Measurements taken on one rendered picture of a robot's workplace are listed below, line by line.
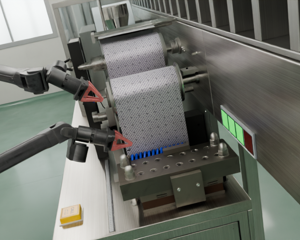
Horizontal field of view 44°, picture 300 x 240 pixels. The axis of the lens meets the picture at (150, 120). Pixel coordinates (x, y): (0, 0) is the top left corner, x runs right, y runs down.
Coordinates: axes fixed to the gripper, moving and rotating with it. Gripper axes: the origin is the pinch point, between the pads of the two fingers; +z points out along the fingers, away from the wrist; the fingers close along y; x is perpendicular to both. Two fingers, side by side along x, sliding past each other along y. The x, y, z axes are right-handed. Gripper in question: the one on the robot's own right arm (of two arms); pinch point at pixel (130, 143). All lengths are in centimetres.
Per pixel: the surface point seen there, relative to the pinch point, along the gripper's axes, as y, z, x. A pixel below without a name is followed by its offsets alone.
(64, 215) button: 12.2, -17.9, -26.3
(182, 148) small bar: 6.4, 17.5, 4.6
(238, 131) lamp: 35.6, 21.1, 23.4
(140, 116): 0.2, 1.1, 10.9
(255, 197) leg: -13, 65, -19
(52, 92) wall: -556, -57, -144
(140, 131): 0.2, 2.6, 5.4
